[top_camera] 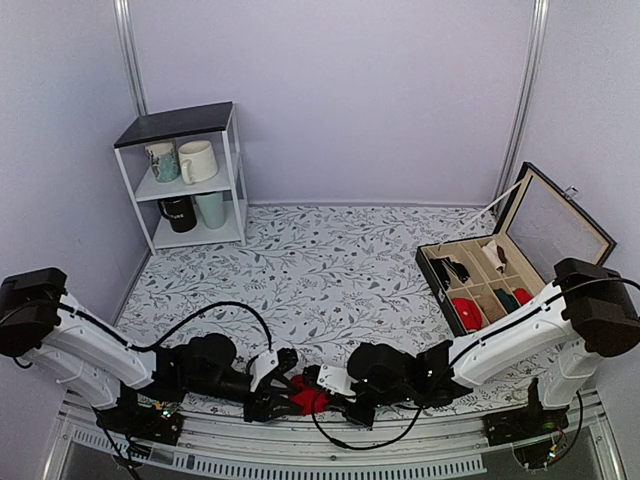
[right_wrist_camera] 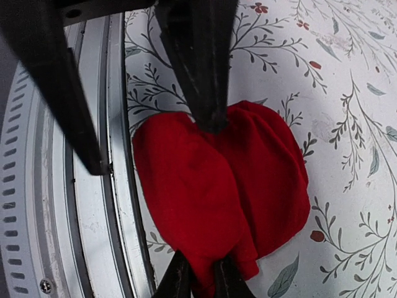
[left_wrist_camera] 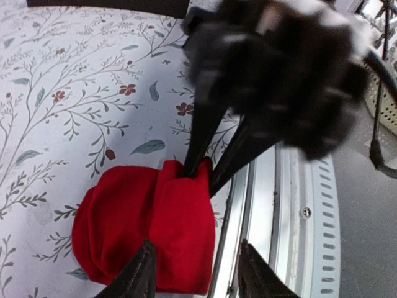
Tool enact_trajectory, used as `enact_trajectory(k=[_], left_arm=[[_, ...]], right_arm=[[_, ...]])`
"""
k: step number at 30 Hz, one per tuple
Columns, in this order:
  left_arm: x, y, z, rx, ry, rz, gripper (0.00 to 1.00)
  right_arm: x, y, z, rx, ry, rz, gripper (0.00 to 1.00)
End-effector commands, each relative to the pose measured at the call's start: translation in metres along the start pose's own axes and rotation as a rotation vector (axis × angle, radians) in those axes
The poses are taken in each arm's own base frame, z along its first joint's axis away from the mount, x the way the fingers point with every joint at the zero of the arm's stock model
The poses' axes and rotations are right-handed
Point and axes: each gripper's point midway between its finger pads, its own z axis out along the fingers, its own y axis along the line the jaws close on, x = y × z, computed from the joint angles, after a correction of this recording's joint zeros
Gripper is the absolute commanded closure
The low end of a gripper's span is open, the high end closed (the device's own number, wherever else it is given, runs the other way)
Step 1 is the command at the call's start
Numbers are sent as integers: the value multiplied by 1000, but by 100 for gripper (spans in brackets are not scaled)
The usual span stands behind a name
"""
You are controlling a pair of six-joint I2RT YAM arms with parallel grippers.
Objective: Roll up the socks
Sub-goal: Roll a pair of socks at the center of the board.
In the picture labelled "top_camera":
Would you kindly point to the red rolled sock right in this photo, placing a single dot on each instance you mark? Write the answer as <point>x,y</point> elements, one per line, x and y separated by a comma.
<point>522,296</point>

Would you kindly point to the floral table mat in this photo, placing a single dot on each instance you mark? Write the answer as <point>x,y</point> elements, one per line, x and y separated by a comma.
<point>320,280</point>

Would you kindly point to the teal patterned mug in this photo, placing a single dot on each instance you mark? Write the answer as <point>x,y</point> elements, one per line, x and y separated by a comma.
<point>164,161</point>

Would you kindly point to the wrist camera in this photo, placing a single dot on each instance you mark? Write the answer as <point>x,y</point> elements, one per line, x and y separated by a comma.
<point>336,380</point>
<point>261,366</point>

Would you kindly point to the black compartment storage box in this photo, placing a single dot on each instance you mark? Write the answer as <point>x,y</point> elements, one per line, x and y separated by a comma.
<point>540,225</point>

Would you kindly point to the right metal pole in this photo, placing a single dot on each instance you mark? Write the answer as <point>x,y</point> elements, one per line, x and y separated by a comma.
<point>531,67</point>

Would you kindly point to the metal pole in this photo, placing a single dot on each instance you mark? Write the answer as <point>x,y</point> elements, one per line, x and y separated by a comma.
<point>125,32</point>
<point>531,67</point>

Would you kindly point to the mint green tumbler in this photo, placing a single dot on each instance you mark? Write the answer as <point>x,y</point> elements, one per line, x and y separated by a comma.
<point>211,207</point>

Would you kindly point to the tan rolled sock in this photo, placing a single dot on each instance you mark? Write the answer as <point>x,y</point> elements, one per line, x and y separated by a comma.
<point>491,308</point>

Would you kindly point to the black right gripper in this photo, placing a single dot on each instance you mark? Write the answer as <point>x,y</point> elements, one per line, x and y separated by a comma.
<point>364,417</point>

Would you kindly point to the left metal pole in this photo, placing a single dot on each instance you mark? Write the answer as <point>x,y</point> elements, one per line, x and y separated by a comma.
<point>125,32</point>

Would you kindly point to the black mug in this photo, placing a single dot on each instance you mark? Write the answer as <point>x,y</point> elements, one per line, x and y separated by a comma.
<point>180,213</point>

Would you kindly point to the green rolled sock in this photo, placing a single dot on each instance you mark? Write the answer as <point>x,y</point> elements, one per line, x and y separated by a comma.
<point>507,300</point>

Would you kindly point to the red sock pair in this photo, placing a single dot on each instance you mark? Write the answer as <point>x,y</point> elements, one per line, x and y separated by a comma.
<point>308,398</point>

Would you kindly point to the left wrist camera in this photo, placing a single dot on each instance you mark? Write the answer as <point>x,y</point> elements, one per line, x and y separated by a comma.
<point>261,366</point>

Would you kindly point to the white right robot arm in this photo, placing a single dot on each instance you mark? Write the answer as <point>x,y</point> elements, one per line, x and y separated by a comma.
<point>586,308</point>

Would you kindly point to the metal front rail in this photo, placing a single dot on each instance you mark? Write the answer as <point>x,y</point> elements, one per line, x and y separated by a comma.
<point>223,447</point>

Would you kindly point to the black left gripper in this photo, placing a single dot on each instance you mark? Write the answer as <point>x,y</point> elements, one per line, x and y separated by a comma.
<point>263,410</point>

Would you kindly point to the white sock in box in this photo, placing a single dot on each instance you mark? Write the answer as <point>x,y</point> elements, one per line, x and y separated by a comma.
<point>495,255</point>

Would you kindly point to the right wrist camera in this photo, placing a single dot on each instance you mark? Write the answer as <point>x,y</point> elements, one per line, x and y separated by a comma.
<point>336,380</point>

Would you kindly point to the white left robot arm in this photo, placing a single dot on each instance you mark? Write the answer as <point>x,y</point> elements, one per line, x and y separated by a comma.
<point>45,325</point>

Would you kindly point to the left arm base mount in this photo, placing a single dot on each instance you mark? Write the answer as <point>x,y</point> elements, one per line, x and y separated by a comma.
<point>135,421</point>

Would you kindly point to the white shelf black top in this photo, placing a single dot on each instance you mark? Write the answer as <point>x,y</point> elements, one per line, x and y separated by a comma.
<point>216,123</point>

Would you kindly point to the black socks in box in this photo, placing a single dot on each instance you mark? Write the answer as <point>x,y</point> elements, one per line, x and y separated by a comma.
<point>447,269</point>

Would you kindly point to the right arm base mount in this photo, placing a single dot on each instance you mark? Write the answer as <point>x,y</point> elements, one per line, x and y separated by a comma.
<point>531,421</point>

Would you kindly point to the red rolled sock with white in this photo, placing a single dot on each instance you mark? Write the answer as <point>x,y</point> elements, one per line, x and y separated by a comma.
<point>468,313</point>

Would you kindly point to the cream white mug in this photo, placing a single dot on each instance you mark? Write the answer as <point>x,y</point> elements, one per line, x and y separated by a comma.
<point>197,161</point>

